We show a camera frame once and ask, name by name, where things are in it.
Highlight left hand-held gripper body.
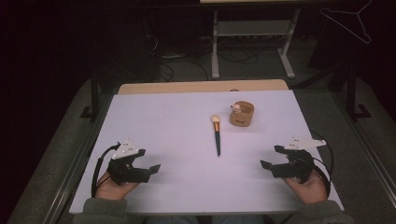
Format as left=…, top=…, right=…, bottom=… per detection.
left=106, top=138, right=152, bottom=187

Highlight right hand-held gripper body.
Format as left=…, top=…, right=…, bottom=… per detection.
left=271, top=135, right=327, bottom=184

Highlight brown bear brush holder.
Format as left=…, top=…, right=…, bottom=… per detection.
left=229, top=100, right=255, bottom=128

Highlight makeup brush with dark handle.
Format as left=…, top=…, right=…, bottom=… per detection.
left=210, top=114, right=222, bottom=158

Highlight person's left hand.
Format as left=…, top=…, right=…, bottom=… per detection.
left=94, top=170, right=140, bottom=201

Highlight person's right hand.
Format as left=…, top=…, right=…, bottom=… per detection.
left=282, top=170, right=330, bottom=205

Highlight white table board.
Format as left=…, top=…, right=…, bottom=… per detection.
left=68, top=90, right=346, bottom=216

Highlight black metal stand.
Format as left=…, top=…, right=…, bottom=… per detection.
left=346, top=63, right=373, bottom=121
left=79, top=69, right=101, bottom=123

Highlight wooden table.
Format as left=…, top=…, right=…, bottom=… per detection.
left=117, top=78, right=290, bottom=95

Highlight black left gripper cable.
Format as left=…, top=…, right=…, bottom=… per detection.
left=91, top=142, right=122, bottom=199

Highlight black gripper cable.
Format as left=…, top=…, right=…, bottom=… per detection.
left=310, top=130, right=335, bottom=199
left=91, top=142, right=122, bottom=199

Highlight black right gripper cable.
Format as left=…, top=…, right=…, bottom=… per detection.
left=310, top=130, right=335, bottom=199

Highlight metal side rail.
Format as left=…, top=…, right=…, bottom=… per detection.
left=41, top=92, right=117, bottom=224
left=329, top=91, right=396, bottom=202

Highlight black floor cables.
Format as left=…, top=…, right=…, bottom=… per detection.
left=143, top=32, right=260, bottom=82

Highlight white metal desk frame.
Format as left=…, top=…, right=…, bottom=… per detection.
left=210, top=8, right=302, bottom=80

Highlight white wire hanger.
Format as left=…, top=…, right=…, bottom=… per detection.
left=319, top=0, right=374, bottom=45

